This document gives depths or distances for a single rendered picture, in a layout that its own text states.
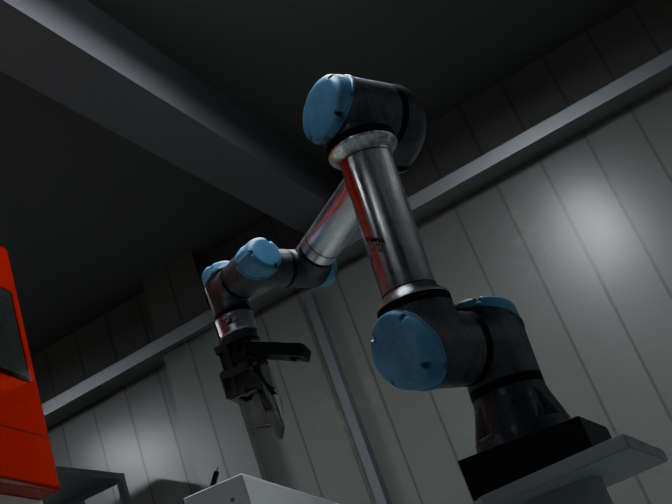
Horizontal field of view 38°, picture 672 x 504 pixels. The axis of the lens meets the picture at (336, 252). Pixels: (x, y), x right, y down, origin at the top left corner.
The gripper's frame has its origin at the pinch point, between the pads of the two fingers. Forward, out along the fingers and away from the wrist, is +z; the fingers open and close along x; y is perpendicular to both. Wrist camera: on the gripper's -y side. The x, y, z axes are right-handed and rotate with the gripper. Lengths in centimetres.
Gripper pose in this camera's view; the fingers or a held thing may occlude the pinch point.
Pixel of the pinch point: (282, 430)
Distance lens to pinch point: 180.9
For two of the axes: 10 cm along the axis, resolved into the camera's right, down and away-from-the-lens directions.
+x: -2.9, -3.2, -9.0
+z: 3.3, 8.5, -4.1
